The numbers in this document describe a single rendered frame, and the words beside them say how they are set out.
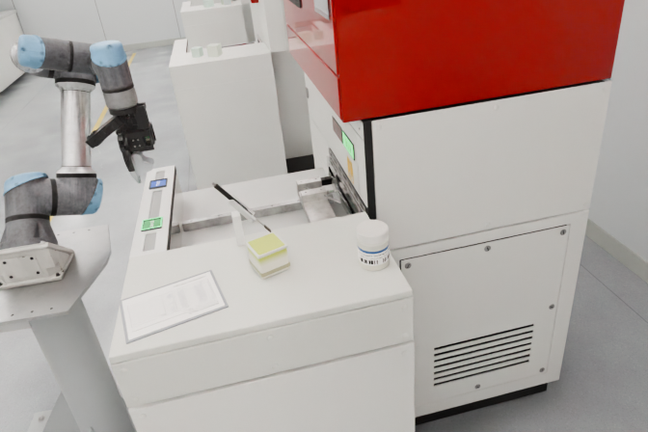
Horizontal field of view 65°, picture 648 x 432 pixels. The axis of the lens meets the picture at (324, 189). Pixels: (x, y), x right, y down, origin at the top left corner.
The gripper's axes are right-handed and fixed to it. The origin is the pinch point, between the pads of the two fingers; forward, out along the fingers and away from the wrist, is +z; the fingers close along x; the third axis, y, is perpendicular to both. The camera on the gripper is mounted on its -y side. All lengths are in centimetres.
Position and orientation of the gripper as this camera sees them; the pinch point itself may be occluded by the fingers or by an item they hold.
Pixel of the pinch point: (135, 178)
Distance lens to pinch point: 143.8
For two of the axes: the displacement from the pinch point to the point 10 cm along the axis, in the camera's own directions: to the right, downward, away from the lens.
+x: -2.2, -4.4, 8.7
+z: 0.9, 8.8, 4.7
